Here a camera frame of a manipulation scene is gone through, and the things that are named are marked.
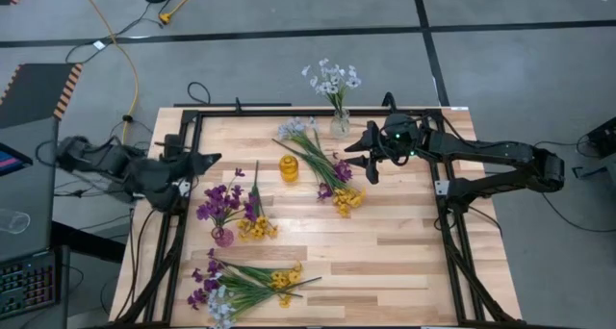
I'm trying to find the large hazard-striped black mat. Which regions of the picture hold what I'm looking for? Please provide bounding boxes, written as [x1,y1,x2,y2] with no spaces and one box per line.
[0,63,84,130]

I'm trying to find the purple flower bunch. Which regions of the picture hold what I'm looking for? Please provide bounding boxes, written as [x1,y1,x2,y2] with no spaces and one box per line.
[186,270,322,312]
[191,247,270,285]
[195,167,260,232]
[271,137,355,203]

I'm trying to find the black cable loop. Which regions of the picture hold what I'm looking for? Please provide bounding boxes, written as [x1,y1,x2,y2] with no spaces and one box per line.
[186,81,212,107]

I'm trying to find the black floor cable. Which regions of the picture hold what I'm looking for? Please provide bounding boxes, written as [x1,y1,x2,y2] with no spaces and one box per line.
[528,139,616,234]
[64,0,218,65]

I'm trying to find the clear plastic object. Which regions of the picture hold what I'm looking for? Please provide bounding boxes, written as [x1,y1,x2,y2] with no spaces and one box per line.
[0,209,31,235]

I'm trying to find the black flat bar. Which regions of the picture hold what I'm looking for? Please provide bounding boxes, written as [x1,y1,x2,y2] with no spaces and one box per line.
[172,102,293,108]

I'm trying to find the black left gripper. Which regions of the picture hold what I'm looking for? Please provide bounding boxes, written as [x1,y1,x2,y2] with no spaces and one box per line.
[166,150,223,182]

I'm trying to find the black aluminium table frame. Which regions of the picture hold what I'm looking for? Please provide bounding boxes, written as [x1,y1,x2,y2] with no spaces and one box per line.
[115,108,524,329]

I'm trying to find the white flower bunch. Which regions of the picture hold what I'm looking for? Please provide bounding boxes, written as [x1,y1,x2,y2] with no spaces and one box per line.
[206,284,304,329]
[276,115,341,189]
[300,57,363,126]

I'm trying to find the yellow extension cord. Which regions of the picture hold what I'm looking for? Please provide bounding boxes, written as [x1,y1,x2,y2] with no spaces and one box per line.
[74,0,141,145]

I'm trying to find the backlit keyboard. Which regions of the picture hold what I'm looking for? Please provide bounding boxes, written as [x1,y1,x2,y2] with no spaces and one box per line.
[0,251,62,320]

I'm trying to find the grey desk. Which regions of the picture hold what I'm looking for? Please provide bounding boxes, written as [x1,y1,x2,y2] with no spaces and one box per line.
[0,116,62,263]

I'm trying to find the clear glass vase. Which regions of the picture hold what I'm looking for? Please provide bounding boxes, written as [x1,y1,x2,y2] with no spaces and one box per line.
[329,108,352,140]

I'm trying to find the yellow cord with plug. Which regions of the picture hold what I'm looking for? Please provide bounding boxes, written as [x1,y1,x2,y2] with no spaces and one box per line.
[158,0,206,26]

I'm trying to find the laptop screen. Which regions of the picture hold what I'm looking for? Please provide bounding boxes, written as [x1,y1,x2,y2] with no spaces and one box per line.
[0,142,34,177]

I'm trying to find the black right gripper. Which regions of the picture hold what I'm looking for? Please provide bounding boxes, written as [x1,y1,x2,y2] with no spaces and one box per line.
[344,113,427,186]

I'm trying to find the purple glass vase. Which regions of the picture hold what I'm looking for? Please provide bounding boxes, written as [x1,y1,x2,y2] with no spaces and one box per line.
[210,225,236,248]

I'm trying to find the grey metal bracket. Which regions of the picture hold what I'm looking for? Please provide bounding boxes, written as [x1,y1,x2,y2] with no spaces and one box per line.
[572,153,616,180]

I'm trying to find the black box device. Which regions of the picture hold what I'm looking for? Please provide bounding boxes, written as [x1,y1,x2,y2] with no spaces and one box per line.
[586,116,616,158]

